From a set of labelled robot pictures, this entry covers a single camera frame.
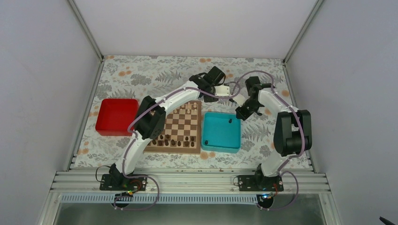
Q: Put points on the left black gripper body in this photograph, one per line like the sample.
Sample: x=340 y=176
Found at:
x=207 y=99

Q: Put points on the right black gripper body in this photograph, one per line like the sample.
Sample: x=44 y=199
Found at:
x=253 y=106

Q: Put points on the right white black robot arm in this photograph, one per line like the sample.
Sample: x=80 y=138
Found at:
x=292 y=135

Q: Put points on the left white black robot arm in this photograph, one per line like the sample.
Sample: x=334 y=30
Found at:
x=151 y=117

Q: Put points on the wooden chess board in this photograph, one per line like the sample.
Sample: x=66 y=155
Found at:
x=182 y=124

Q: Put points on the floral patterned table mat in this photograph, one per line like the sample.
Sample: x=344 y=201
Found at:
x=140 y=76

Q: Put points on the teal plastic tray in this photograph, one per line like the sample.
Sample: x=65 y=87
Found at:
x=222 y=136

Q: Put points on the red plastic tray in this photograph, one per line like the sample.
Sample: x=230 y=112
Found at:
x=115 y=116

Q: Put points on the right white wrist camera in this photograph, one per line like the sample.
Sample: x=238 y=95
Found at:
x=239 y=99

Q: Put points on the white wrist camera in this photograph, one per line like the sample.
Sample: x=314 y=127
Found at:
x=222 y=90
x=239 y=99

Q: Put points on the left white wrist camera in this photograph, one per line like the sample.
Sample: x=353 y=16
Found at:
x=222 y=90

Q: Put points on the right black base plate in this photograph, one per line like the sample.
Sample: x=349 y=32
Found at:
x=252 y=183

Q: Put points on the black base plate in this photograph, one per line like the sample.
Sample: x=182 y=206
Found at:
x=112 y=184
x=252 y=183

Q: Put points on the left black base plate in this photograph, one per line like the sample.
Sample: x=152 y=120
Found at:
x=112 y=184

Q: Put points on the aluminium rail frame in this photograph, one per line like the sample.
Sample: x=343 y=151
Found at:
x=177 y=182

